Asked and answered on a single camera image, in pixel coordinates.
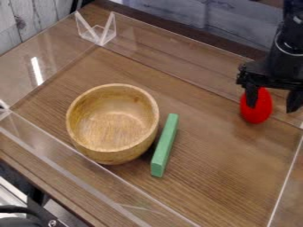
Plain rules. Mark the red plush strawberry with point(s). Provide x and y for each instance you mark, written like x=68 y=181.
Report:
x=259 y=113

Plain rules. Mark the wooden bowl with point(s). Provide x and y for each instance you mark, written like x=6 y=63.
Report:
x=112 y=122

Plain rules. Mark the green rectangular block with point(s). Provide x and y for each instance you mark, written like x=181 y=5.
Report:
x=164 y=146

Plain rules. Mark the black clamp bracket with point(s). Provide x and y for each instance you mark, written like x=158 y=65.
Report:
x=45 y=217

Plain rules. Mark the clear acrylic tray wall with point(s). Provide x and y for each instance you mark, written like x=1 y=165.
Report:
x=233 y=174

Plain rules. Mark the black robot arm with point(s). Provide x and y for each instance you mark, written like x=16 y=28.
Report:
x=279 y=70

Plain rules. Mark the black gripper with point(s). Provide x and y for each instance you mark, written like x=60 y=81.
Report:
x=253 y=75

